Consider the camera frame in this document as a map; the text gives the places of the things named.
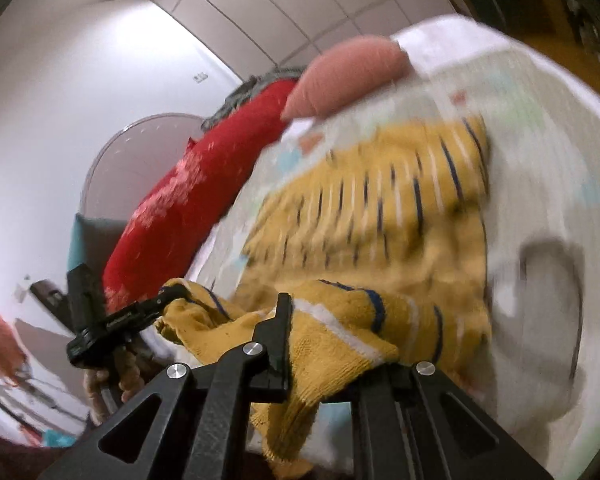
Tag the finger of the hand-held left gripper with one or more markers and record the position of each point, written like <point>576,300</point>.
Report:
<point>140,312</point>

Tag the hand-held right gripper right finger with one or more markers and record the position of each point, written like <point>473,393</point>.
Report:
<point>432,410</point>

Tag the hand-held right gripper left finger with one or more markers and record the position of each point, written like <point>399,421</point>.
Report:
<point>272,340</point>

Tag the yellow striped knit sweater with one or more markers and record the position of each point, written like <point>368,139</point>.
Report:
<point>370,220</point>

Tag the person's left hand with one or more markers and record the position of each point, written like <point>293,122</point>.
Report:
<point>122,377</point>

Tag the teal chair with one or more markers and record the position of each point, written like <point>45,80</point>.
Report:
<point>92,242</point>

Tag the red patterned pillow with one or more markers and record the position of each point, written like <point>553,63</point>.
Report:
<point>200,180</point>

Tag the arched white mirror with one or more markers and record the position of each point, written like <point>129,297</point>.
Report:
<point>130,160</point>

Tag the grey knit cloth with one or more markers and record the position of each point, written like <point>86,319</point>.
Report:
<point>240,92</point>

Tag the white printed bed sheet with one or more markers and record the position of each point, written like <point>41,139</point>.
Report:
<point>540,170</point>

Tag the pink pillow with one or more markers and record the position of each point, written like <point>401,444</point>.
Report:
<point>350,77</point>

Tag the white wardrobe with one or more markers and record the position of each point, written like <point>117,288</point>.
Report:
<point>290,10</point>

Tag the white wall socket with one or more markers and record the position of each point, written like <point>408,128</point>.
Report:
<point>199,77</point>

